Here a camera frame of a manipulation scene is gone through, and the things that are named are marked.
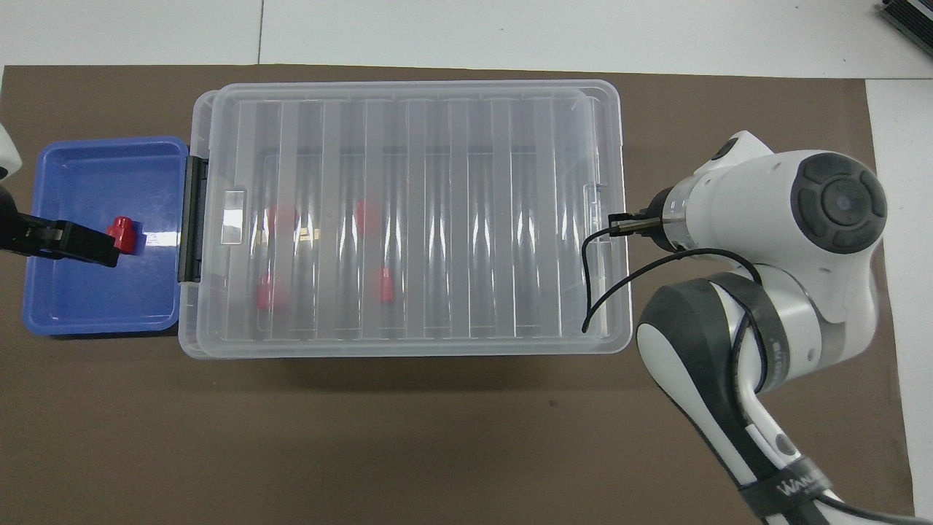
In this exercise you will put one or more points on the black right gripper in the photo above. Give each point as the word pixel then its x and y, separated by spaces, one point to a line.
pixel 658 233

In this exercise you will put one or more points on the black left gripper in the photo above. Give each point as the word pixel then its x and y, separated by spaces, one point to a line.
pixel 22 235

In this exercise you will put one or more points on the red block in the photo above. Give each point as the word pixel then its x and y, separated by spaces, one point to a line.
pixel 124 235
pixel 385 284
pixel 264 292
pixel 367 211
pixel 280 216

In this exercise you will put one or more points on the clear ribbed plastic lid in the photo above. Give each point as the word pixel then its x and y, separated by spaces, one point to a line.
pixel 437 219

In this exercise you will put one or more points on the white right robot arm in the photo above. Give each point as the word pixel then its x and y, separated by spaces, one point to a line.
pixel 765 204

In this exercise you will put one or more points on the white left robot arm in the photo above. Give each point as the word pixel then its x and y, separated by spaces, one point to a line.
pixel 6 153

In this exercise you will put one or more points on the blue plastic tray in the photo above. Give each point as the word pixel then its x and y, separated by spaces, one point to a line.
pixel 87 292

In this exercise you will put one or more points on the black box latch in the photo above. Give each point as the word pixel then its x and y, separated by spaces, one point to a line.
pixel 193 219

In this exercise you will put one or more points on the clear plastic storage box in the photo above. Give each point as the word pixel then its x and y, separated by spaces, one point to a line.
pixel 184 313

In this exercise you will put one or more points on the black ribbed device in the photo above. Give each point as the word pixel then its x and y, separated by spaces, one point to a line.
pixel 911 22

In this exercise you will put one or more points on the brown table mat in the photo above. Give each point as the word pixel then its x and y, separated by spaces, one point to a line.
pixel 364 437

